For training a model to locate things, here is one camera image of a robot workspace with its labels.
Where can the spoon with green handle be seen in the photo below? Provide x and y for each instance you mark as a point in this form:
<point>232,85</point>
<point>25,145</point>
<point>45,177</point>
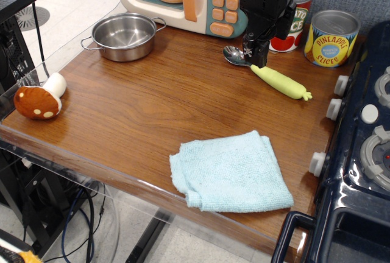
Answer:
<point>278,81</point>

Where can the clear acrylic table guard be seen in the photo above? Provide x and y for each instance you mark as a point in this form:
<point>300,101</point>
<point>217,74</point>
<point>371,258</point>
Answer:
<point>53,64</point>

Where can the brown plush mushroom toy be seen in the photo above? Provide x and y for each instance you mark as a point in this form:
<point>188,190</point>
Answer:
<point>41,102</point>

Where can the stainless steel pan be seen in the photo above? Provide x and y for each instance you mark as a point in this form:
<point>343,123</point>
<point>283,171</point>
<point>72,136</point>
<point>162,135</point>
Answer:
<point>125,37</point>

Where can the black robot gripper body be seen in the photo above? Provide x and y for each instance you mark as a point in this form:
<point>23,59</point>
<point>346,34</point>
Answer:
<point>268,18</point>

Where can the tomato sauce can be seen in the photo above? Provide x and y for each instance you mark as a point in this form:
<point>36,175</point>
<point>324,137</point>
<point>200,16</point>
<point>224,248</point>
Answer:
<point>292,41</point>

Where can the pineapple slices can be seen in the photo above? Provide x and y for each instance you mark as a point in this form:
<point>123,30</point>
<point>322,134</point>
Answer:
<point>331,38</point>

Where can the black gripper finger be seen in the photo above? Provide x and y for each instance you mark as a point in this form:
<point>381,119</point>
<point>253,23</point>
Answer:
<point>260,53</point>
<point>248,47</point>

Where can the light blue folded cloth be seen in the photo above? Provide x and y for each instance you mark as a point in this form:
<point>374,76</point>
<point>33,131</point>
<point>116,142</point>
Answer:
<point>237,174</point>

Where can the dark blue toy stove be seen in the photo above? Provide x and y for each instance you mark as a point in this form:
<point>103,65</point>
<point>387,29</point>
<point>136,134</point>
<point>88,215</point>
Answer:
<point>351,219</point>

